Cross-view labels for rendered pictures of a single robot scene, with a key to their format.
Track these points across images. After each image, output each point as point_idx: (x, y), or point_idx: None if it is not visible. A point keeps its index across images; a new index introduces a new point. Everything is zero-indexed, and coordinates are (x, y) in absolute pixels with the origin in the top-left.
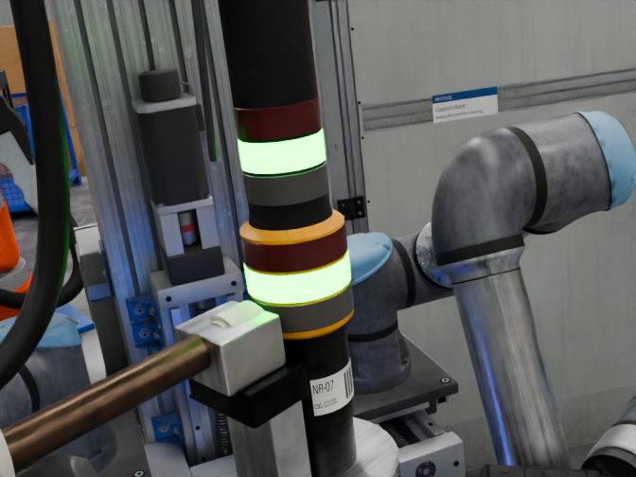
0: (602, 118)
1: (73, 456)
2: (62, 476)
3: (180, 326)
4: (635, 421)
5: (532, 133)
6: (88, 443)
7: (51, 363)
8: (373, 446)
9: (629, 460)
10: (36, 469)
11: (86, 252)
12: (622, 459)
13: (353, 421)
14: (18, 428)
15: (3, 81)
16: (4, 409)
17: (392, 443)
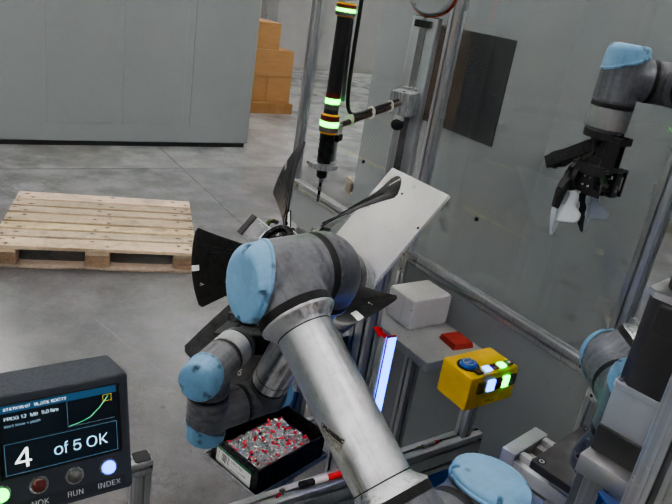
0: (254, 241)
1: (395, 195)
2: (392, 193)
3: (342, 124)
4: (227, 342)
5: (302, 233)
6: (580, 443)
7: (604, 382)
8: (314, 162)
9: (234, 327)
10: (397, 190)
11: None
12: (237, 327)
13: (321, 165)
14: (347, 119)
15: (594, 173)
16: (588, 365)
17: (311, 162)
